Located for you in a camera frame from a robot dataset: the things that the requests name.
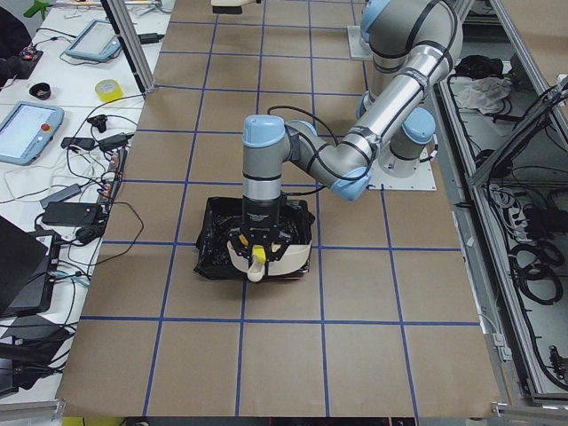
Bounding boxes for lower blue teach pendant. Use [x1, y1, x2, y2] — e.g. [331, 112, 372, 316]
[1, 101, 65, 165]

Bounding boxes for black laptop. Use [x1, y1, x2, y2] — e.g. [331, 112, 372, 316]
[1, 217, 61, 319]

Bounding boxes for bin with black bag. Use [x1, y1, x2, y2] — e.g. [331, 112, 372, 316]
[193, 197, 315, 282]

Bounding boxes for upper blue teach pendant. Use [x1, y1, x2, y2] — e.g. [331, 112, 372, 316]
[65, 20, 122, 62]

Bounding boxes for yellow green sponge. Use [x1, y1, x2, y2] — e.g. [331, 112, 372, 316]
[252, 245, 267, 264]

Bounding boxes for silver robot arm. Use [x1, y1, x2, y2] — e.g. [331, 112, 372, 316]
[227, 1, 462, 282]

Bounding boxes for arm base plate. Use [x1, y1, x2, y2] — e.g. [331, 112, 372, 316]
[346, 26, 373, 61]
[367, 147, 437, 192]

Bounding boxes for yellow tape roll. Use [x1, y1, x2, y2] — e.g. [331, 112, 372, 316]
[95, 79, 123, 103]

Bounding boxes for aluminium frame post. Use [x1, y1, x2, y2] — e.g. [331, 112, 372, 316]
[101, 0, 155, 96]

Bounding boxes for blue teach pendant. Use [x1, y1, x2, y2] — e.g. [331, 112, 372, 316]
[65, 20, 122, 62]
[1, 101, 65, 165]

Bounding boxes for white crumpled cloth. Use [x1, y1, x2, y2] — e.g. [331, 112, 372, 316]
[456, 77, 512, 114]

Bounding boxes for beige hand brush black bristles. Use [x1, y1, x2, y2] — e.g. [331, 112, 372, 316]
[210, 0, 263, 15]

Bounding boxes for black power adapter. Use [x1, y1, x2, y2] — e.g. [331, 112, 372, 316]
[42, 201, 102, 226]

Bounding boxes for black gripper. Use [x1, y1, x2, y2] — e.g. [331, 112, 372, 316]
[227, 196, 292, 272]

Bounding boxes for beige plastic dustpan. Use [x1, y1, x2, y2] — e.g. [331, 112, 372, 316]
[226, 242, 312, 282]

